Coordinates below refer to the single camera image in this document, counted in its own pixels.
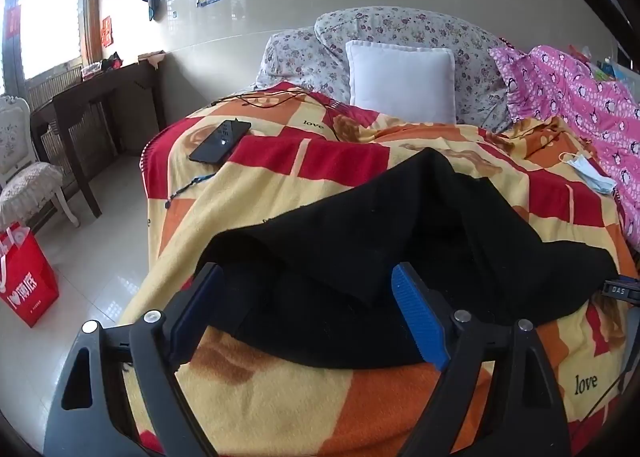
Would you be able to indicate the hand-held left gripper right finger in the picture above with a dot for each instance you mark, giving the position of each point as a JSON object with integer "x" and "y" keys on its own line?
{"x": 417, "y": 317}

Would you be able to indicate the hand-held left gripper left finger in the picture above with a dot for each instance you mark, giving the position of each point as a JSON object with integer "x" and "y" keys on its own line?
{"x": 197, "y": 298}

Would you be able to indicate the black pants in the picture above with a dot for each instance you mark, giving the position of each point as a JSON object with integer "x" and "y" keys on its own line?
{"x": 350, "y": 237}

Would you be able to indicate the blue face mask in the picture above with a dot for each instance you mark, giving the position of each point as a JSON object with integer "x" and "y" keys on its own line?
{"x": 590, "y": 174}

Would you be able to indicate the checkered orange red blanket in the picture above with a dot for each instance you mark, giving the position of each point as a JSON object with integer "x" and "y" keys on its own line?
{"x": 300, "y": 407}

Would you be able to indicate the black smartphone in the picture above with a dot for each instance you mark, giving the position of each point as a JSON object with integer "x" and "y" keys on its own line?
{"x": 220, "y": 142}

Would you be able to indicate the red gift bag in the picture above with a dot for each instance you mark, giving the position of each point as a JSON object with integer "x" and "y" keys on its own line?
{"x": 30, "y": 282}

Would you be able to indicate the white ornate chair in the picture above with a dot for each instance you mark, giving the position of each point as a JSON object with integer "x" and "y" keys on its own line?
{"x": 30, "y": 182}

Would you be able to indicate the pink penguin print quilt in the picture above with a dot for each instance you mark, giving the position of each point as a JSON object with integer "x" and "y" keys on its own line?
{"x": 575, "y": 87}

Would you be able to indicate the dark wooden desk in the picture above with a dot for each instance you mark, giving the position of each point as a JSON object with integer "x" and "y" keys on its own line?
{"x": 85, "y": 97}

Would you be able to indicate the white square pillow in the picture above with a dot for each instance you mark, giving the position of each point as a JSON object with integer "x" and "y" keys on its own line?
{"x": 400, "y": 82}

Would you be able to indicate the pink cloth on desk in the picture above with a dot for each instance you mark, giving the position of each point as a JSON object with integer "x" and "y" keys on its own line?
{"x": 151, "y": 58}

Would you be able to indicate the red black clutter on desk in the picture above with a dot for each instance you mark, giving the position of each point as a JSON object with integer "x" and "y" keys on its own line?
{"x": 102, "y": 66}

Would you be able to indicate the small floral pillow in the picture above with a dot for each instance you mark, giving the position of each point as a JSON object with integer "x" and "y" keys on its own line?
{"x": 295, "y": 57}

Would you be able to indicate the large floral pillow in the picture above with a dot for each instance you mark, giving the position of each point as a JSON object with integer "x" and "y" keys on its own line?
{"x": 400, "y": 27}

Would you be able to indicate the red paper on window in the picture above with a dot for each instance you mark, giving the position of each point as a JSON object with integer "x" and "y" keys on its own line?
{"x": 13, "y": 22}

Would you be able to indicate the red paper on door frame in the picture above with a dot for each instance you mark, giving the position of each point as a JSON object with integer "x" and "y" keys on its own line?
{"x": 107, "y": 31}

